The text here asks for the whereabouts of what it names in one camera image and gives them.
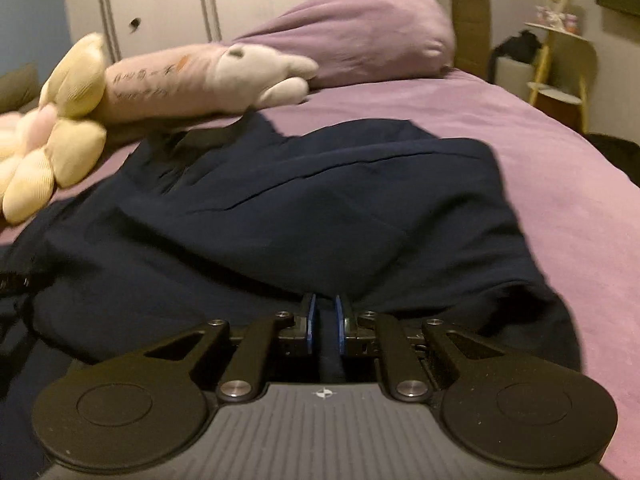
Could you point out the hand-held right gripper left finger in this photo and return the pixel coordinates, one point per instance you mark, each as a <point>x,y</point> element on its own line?
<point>311,326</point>

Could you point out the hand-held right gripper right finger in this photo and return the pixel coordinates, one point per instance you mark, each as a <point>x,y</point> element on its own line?
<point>341,326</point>

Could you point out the dark navy garment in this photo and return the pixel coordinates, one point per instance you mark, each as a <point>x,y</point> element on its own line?
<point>260,220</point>

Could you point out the purple pillow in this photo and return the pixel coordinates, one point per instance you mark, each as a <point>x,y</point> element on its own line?
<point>370,30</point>

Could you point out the cream flower plush toy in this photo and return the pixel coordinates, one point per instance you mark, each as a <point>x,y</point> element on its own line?
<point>60,130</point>

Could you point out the black bedside object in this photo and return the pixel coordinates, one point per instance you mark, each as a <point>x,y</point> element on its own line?
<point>617,157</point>

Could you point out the black bag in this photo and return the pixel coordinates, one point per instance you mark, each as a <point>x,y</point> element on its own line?
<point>517,45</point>

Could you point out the white wardrobe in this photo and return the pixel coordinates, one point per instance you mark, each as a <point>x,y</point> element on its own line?
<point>240,0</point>

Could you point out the yellow wooden corner shelf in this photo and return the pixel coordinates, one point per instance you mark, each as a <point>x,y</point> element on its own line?
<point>560,70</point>

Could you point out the brown wooden headboard panel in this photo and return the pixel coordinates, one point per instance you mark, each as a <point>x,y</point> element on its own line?
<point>470,10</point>

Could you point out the olive green cushion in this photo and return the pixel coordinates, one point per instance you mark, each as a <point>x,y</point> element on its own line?
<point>20,87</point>

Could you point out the small pink figurines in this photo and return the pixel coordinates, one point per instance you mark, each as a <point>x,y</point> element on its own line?
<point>560,17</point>

